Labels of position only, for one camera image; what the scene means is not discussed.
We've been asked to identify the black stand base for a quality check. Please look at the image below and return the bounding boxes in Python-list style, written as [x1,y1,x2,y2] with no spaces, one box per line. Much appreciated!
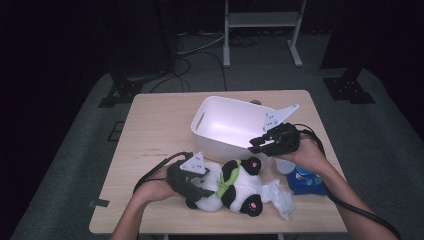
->
[97,72,145,109]
[322,67,377,105]

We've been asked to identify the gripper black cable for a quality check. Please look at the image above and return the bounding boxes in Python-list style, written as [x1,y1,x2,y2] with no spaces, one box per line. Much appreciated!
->
[132,151,195,195]
[292,122,403,240]

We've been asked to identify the black floor tape outline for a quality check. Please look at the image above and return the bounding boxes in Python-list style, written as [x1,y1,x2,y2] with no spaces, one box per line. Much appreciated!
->
[106,121,126,143]

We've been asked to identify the person's right hand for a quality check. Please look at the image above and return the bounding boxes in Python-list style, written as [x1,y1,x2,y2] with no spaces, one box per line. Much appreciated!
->
[275,134,330,175]

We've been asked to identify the white wet wipe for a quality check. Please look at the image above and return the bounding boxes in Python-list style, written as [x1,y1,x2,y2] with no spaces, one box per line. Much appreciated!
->
[260,179,297,222]

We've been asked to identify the black tape strip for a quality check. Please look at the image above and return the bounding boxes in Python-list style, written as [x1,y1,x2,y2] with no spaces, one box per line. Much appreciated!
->
[88,198,111,208]

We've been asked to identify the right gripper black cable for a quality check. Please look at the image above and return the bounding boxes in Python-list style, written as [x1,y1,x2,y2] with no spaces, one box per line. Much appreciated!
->
[292,122,403,240]

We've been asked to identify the blue wet wipes packet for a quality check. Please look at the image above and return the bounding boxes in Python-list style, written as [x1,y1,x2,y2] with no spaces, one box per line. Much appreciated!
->
[274,157,328,197]

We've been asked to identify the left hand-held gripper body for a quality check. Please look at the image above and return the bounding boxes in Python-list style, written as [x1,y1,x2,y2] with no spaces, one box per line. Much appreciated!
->
[165,151,215,202]

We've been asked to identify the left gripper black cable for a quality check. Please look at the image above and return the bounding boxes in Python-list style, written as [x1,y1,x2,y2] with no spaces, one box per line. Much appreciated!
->
[132,151,195,195]

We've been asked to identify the panda plush toy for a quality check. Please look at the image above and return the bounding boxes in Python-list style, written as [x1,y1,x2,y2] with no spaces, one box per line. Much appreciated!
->
[184,156,268,218]

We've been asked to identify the white plastic bin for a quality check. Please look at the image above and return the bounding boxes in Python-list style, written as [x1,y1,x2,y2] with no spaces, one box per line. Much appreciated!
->
[190,95,280,165]

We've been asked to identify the white metal stand frame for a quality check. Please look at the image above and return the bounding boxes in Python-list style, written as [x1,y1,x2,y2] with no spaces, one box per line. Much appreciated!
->
[222,0,308,69]

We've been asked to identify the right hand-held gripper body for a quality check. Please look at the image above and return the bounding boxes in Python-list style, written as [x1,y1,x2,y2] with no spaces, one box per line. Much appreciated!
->
[262,103,302,158]

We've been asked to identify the person's left hand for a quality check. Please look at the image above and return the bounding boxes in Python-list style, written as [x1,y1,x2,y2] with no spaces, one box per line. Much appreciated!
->
[132,165,178,203]

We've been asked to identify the floor cables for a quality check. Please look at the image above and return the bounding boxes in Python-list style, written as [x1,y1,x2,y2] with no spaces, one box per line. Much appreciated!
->
[149,30,264,94]

